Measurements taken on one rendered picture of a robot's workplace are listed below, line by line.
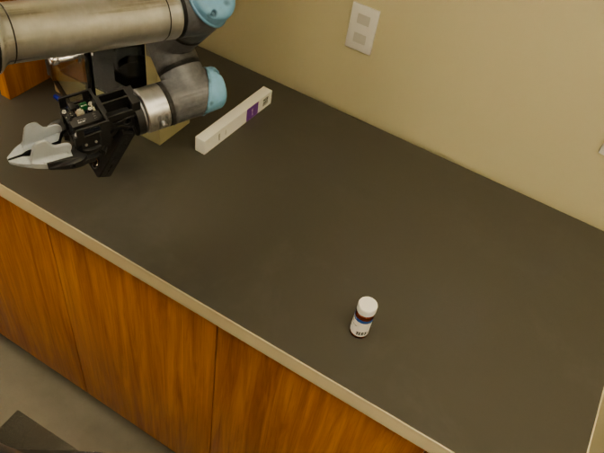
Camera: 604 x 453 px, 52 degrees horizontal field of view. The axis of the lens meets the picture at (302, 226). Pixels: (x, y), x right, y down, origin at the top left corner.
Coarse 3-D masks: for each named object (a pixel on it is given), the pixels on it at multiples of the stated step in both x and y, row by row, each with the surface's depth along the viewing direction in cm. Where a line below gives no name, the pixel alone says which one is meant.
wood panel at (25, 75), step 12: (0, 0) 132; (12, 0) 134; (36, 60) 148; (12, 72) 143; (24, 72) 147; (36, 72) 150; (0, 84) 145; (12, 84) 145; (24, 84) 148; (36, 84) 152; (12, 96) 147
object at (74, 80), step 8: (80, 56) 115; (64, 64) 129; (72, 64) 123; (80, 64) 117; (88, 64) 115; (56, 72) 139; (64, 72) 132; (72, 72) 125; (80, 72) 120; (88, 72) 116; (56, 80) 142; (64, 80) 134; (72, 80) 128; (80, 80) 122; (88, 80) 117; (64, 88) 137; (72, 88) 130; (80, 88) 124; (88, 88) 118; (80, 96) 126
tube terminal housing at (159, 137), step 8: (152, 64) 128; (152, 72) 129; (152, 80) 131; (160, 80) 131; (56, 88) 150; (168, 128) 142; (176, 128) 145; (144, 136) 143; (152, 136) 142; (160, 136) 141; (168, 136) 144; (160, 144) 142
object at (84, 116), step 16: (64, 96) 96; (96, 96) 97; (112, 96) 99; (128, 96) 98; (64, 112) 96; (80, 112) 96; (96, 112) 96; (112, 112) 99; (128, 112) 99; (80, 128) 95; (96, 128) 96; (112, 128) 101; (128, 128) 102; (144, 128) 102; (80, 144) 96; (96, 144) 99
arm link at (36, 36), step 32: (32, 0) 79; (64, 0) 81; (96, 0) 83; (128, 0) 85; (160, 0) 88; (192, 0) 90; (224, 0) 92; (0, 32) 74; (32, 32) 77; (64, 32) 80; (96, 32) 83; (128, 32) 86; (160, 32) 90; (192, 32) 94; (0, 64) 76
